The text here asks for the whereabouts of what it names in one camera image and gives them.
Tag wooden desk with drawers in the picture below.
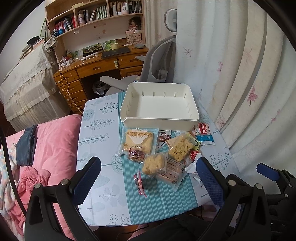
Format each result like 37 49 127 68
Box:
54 46 149 114

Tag dark blue jeans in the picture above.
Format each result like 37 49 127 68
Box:
16 125 37 166

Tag small red candy packet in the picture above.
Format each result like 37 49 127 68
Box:
188 149 200 162

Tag dark red coffee sachet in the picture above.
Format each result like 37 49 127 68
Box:
157 130 171 149

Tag black cable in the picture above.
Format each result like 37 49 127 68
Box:
0 129 27 217

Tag small red candy stick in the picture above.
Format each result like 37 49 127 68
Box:
133 171 147 197

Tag red nut snack packet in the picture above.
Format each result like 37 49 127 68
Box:
128 149 145 163

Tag white plastic storage bin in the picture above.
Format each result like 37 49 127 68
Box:
120 82 200 131

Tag clear printed pastry packet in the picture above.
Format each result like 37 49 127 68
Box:
154 157 192 192

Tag patterned white teal tablecloth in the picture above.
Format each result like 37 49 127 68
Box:
77 92 238 226

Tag large beige cracker packet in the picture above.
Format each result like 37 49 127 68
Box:
118 126 159 155

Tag wooden bookshelf hutch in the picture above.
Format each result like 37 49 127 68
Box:
45 1 144 59

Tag lace covered piano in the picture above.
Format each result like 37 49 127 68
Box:
1 45 70 132

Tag round rice cake packet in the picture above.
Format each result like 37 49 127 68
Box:
142 153 167 176

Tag red white cookie packet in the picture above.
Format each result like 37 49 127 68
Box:
194 122 215 146

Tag floral white curtain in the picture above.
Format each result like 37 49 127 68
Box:
143 0 296 193

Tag pink blanket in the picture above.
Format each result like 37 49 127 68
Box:
1 114 82 240

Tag doll figure on shelf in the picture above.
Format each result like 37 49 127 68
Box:
128 16 142 32

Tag yellow rice crispy packet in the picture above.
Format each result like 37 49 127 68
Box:
168 133 201 162

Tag grey office chair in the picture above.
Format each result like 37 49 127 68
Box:
99 9 178 96

